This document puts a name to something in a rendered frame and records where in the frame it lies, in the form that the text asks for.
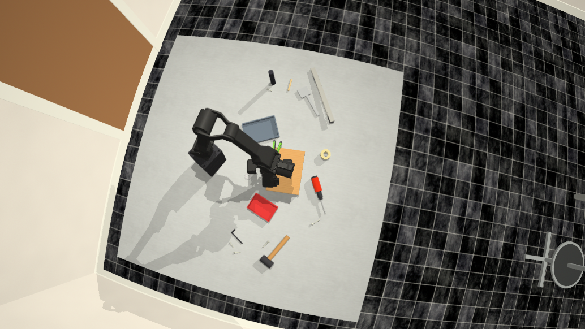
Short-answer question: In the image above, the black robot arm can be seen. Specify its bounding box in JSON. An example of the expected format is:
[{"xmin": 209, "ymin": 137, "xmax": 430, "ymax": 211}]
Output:
[{"xmin": 190, "ymin": 108, "xmax": 295, "ymax": 188}]

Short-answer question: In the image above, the black mallet with wooden handle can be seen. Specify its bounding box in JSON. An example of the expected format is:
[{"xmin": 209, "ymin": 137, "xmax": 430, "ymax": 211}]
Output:
[{"xmin": 259, "ymin": 235, "xmax": 289, "ymax": 268}]

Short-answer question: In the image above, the red screwdriver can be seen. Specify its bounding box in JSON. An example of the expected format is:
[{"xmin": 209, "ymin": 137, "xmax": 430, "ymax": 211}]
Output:
[{"xmin": 311, "ymin": 176, "xmax": 326, "ymax": 213}]

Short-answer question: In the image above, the red open tray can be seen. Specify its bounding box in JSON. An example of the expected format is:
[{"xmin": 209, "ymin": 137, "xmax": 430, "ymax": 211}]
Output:
[{"xmin": 247, "ymin": 193, "xmax": 278, "ymax": 222}]

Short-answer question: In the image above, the tan short cylinder with hole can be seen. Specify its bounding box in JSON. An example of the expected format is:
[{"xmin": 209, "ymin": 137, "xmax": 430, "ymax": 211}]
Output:
[{"xmin": 320, "ymin": 149, "xmax": 331, "ymax": 160}]

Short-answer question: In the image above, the light wooden board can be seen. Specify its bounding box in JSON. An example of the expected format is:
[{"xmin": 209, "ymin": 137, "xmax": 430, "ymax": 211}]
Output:
[{"xmin": 266, "ymin": 148, "xmax": 305, "ymax": 195}]

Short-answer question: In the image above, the black cylinder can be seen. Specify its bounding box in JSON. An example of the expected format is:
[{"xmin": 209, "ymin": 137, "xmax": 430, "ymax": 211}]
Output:
[{"xmin": 268, "ymin": 70, "xmax": 276, "ymax": 85}]

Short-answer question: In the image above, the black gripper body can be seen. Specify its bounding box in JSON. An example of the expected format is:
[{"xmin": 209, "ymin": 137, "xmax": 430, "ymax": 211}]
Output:
[{"xmin": 247, "ymin": 159, "xmax": 293, "ymax": 174}]

